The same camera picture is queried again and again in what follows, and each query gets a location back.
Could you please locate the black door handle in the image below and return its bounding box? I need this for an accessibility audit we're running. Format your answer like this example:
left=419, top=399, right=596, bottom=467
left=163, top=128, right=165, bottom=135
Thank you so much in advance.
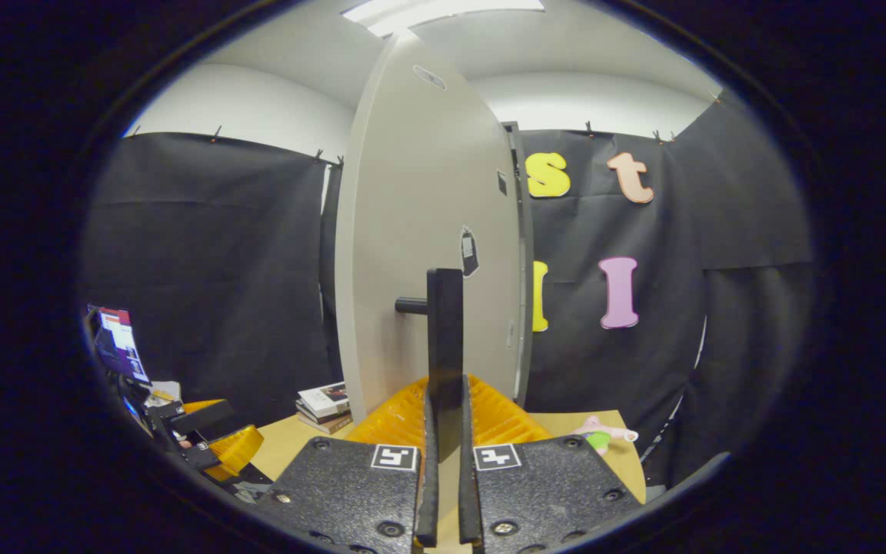
left=395, top=268, right=465, bottom=462

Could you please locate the brown cover book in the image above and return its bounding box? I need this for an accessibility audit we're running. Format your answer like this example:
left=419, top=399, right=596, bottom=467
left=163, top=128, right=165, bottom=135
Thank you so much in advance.
left=298, top=414, right=353, bottom=434

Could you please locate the white cover book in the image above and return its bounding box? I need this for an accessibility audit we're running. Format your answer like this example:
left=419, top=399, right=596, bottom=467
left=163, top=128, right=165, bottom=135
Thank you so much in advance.
left=298, top=382, right=350, bottom=419

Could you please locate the pink green plush toy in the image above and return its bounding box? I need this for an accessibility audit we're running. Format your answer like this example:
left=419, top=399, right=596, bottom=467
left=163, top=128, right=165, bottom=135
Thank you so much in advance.
left=572, top=415, right=638, bottom=456

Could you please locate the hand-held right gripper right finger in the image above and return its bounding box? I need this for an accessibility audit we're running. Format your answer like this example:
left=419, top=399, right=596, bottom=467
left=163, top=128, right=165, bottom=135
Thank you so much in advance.
left=458, top=373, right=644, bottom=553

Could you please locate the beige cabinet door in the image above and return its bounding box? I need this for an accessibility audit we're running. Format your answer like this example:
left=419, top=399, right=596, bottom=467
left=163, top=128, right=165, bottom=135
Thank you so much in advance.
left=334, top=31, right=525, bottom=424

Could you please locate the laptop screen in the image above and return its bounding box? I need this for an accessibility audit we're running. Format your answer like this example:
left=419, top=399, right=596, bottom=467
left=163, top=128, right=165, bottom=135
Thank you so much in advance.
left=88, top=304, right=153, bottom=385

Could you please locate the dark cover book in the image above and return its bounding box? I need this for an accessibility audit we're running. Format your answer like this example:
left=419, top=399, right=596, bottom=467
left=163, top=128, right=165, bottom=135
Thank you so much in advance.
left=297, top=404, right=351, bottom=426

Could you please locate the long ceiling light panel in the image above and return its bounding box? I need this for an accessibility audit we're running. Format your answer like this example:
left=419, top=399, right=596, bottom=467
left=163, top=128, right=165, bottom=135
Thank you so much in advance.
left=341, top=0, right=545, bottom=38

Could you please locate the white yellow object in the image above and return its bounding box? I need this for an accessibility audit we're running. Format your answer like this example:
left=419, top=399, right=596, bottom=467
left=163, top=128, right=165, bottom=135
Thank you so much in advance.
left=143, top=381, right=182, bottom=409

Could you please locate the black backdrop cloth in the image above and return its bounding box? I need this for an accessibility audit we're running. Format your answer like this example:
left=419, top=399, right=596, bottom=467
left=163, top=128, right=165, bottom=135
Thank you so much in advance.
left=78, top=96, right=813, bottom=486

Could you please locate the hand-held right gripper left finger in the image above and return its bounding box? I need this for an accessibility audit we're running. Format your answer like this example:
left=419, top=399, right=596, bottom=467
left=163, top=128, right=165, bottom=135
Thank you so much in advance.
left=255, top=375, right=441, bottom=551

